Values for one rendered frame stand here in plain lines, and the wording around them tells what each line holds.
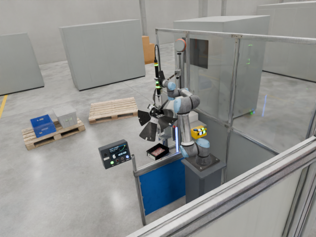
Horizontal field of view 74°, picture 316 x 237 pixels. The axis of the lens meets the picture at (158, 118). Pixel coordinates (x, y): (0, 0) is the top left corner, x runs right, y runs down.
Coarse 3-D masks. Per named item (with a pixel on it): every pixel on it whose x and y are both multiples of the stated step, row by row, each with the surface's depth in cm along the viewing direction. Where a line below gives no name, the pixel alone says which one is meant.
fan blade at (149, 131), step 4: (148, 124) 260; (152, 124) 260; (156, 124) 260; (144, 128) 260; (148, 128) 259; (152, 128) 259; (156, 128) 259; (144, 132) 259; (148, 132) 258; (152, 132) 257; (140, 136) 261; (144, 136) 258; (148, 136) 257; (152, 136) 256; (148, 140) 256; (152, 140) 254
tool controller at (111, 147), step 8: (112, 144) 197; (120, 144) 195; (104, 152) 190; (112, 152) 193; (120, 152) 196; (128, 152) 200; (104, 160) 191; (112, 160) 194; (120, 160) 197; (128, 160) 201
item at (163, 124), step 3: (159, 117) 250; (162, 117) 250; (165, 117) 249; (168, 117) 248; (159, 120) 245; (162, 120) 244; (165, 120) 242; (168, 120) 241; (171, 120) 239; (174, 120) 237; (159, 123) 242; (162, 123) 240; (165, 123) 238; (168, 123) 237; (171, 123) 235; (162, 126) 236; (165, 126) 234; (162, 129) 234
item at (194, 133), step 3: (198, 126) 247; (201, 126) 247; (192, 129) 243; (198, 129) 242; (204, 129) 241; (192, 132) 242; (195, 132) 237; (198, 132) 238; (192, 135) 244; (195, 135) 238; (198, 135) 240; (201, 135) 242; (204, 135) 245; (195, 138) 240
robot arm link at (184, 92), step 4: (184, 88) 217; (180, 92) 215; (184, 92) 205; (188, 92) 201; (184, 96) 202; (192, 96) 179; (196, 96) 181; (192, 100) 177; (196, 100) 178; (196, 104) 178
